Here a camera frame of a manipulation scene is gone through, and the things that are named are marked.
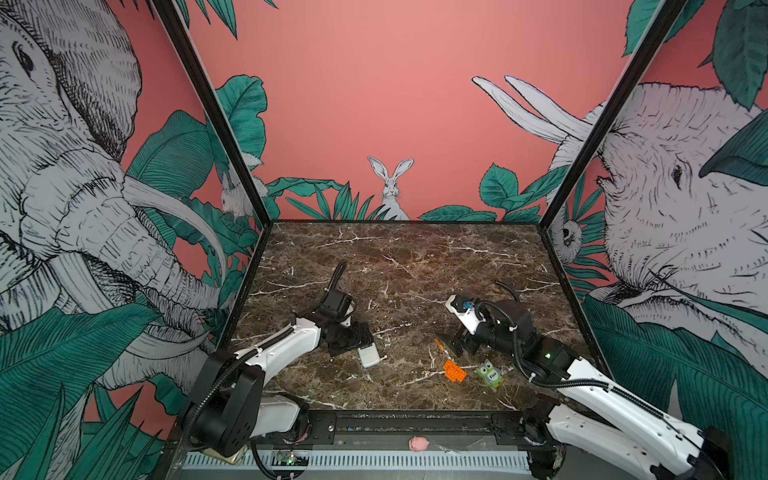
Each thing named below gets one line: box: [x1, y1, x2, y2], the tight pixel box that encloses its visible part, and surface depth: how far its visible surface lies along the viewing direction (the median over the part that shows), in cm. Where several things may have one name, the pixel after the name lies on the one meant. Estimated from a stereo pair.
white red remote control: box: [358, 342, 380, 368], surface depth 87 cm
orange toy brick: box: [443, 359, 468, 383], surface depth 84 cm
